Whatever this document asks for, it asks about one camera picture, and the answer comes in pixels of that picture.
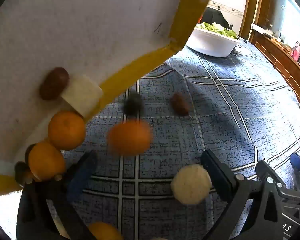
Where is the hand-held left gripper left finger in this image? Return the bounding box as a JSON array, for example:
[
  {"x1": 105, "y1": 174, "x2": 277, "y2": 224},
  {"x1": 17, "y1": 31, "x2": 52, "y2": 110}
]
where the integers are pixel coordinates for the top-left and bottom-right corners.
[{"x1": 16, "y1": 150, "x2": 98, "y2": 240}]

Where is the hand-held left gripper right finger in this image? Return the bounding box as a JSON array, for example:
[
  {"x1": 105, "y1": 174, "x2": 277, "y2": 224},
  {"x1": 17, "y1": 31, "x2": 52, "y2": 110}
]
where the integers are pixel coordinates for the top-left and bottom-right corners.
[{"x1": 201, "y1": 149, "x2": 282, "y2": 240}]

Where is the white sugarcane chunk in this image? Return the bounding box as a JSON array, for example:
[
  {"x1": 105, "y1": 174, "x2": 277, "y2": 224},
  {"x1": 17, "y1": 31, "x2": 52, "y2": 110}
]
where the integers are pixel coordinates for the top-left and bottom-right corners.
[
  {"x1": 170, "y1": 165, "x2": 212, "y2": 205},
  {"x1": 61, "y1": 74, "x2": 104, "y2": 118}
]

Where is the orange mandarin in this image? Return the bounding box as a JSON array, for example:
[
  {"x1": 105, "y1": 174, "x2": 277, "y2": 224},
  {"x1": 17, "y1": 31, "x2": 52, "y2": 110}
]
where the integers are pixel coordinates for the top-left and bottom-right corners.
[
  {"x1": 107, "y1": 119, "x2": 153, "y2": 156},
  {"x1": 48, "y1": 110, "x2": 86, "y2": 150},
  {"x1": 28, "y1": 142, "x2": 66, "y2": 182},
  {"x1": 87, "y1": 222, "x2": 123, "y2": 240}
]

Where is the dark purple plum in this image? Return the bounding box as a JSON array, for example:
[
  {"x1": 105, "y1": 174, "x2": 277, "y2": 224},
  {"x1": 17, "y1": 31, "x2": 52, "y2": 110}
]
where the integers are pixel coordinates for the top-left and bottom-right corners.
[
  {"x1": 24, "y1": 144, "x2": 38, "y2": 162},
  {"x1": 14, "y1": 162, "x2": 31, "y2": 183},
  {"x1": 123, "y1": 92, "x2": 145, "y2": 117}
]

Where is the red jujube date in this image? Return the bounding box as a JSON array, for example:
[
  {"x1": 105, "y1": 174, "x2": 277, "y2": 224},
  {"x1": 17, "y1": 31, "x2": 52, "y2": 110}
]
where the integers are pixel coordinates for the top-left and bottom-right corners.
[
  {"x1": 170, "y1": 93, "x2": 190, "y2": 117},
  {"x1": 39, "y1": 67, "x2": 70, "y2": 100}
]

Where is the white cardboard tray yellow rim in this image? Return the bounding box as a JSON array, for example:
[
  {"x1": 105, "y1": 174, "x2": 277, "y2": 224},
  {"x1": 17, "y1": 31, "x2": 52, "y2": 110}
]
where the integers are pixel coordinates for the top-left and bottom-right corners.
[{"x1": 0, "y1": 0, "x2": 220, "y2": 198}]

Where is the blue plaid tablecloth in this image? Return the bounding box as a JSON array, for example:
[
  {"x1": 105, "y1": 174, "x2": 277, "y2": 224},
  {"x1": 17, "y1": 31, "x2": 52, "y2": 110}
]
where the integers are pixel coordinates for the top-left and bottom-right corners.
[{"x1": 60, "y1": 39, "x2": 300, "y2": 240}]

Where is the wooden cabinet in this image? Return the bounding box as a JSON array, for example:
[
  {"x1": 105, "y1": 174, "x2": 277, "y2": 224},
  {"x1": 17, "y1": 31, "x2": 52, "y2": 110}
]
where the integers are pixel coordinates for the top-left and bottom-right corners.
[{"x1": 249, "y1": 24, "x2": 300, "y2": 122}]

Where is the white bowl with green vegetables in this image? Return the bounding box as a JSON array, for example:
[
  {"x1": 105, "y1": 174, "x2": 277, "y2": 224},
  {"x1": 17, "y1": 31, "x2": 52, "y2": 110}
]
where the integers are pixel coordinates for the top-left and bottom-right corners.
[{"x1": 186, "y1": 22, "x2": 241, "y2": 58}]

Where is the window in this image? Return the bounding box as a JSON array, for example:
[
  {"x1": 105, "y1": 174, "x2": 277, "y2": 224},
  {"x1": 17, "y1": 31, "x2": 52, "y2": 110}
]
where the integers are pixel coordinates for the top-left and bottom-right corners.
[{"x1": 266, "y1": 0, "x2": 300, "y2": 64}]

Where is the wooden door frame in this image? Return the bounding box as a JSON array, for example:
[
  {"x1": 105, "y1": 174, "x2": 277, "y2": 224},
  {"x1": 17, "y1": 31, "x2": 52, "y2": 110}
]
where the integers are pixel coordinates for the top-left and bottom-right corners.
[{"x1": 239, "y1": 0, "x2": 272, "y2": 42}]

